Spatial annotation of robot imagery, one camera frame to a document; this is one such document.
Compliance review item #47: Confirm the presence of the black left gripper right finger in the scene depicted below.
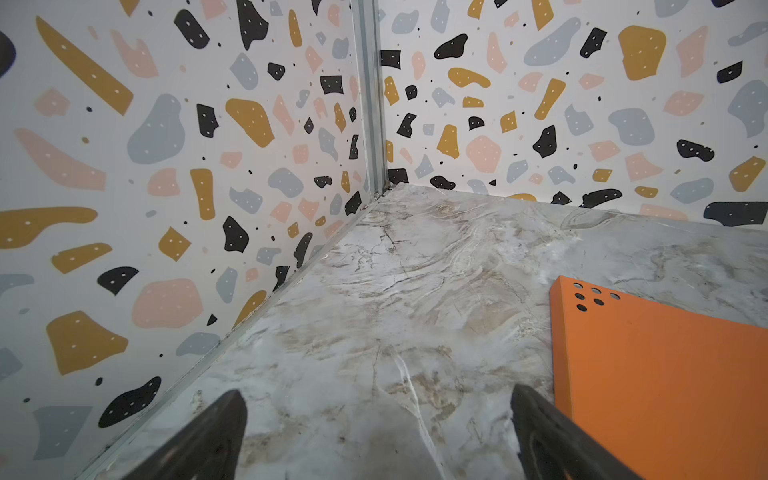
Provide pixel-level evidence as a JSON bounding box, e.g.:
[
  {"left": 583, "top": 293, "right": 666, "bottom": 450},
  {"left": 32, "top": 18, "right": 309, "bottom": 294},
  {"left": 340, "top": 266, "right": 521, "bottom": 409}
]
[{"left": 510, "top": 384, "right": 639, "bottom": 479}]

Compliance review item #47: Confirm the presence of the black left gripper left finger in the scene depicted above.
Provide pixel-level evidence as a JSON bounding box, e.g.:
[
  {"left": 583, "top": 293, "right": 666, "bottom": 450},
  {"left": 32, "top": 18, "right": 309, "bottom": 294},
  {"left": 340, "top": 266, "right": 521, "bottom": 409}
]
[{"left": 126, "top": 389, "right": 247, "bottom": 480}]

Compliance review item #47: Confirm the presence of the aluminium corner post left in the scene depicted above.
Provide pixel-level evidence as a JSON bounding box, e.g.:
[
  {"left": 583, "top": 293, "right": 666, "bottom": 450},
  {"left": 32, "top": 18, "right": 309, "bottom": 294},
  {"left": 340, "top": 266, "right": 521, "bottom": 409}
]
[{"left": 350, "top": 0, "right": 389, "bottom": 199}]

